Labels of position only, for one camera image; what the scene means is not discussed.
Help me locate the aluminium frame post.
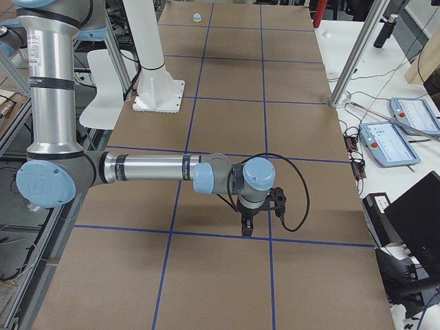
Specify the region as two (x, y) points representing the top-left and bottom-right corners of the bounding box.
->
(329, 0), (390, 108)

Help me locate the blue service bell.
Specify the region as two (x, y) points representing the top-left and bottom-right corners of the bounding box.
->
(192, 12), (202, 23)

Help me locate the brown paper table mat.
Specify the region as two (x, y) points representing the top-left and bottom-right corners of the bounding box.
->
(33, 2), (396, 330)

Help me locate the red object at corner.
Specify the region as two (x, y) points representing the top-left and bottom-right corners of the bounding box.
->
(313, 0), (328, 28)

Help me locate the white pedestal column with base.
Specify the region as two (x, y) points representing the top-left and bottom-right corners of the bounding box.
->
(123, 0), (185, 113)

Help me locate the black computer case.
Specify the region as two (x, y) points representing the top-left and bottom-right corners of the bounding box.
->
(362, 192), (406, 248)

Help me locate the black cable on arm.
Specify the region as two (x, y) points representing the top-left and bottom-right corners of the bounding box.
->
(228, 153), (310, 232)

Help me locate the blue teach pendant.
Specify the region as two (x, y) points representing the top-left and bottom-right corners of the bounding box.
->
(360, 122), (421, 168)
(390, 98), (439, 137)

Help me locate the black monitor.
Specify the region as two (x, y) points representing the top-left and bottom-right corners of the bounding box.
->
(385, 171), (439, 276)

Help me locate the near blue teach pendant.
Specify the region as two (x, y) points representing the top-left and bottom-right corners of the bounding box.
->
(360, 122), (421, 168)

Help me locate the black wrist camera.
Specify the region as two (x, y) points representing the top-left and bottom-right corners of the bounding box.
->
(268, 187), (287, 219)

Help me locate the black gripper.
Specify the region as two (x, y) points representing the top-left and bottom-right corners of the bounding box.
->
(237, 202), (269, 237)

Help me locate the far blue teach pendant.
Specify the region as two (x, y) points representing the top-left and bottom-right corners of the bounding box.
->
(390, 98), (439, 137)

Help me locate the white chair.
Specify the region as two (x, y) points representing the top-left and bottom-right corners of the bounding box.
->
(79, 49), (124, 130)

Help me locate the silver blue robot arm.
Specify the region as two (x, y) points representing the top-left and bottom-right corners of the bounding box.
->
(16, 1), (276, 237)

